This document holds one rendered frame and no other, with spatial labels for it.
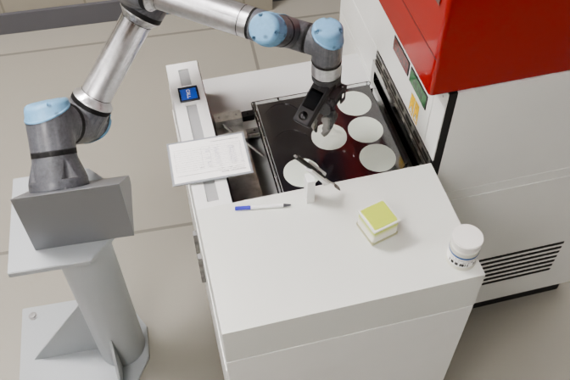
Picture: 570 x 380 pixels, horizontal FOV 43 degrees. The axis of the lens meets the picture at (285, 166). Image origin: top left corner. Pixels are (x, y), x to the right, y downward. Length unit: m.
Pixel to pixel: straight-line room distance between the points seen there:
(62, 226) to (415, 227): 0.89
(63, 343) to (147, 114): 1.20
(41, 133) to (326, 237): 0.76
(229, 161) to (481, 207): 0.77
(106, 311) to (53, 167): 0.62
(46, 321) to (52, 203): 1.06
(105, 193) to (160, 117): 1.59
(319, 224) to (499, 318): 1.22
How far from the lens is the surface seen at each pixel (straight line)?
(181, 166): 1.91
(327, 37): 1.71
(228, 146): 1.94
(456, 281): 1.74
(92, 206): 1.87
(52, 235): 1.97
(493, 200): 2.19
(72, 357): 2.76
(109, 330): 2.46
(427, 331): 1.93
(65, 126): 1.93
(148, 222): 3.02
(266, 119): 2.10
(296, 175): 1.96
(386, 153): 2.03
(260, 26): 1.63
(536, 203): 2.31
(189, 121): 2.03
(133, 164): 3.22
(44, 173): 1.91
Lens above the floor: 2.43
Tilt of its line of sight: 51 degrees down
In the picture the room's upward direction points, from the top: straight up
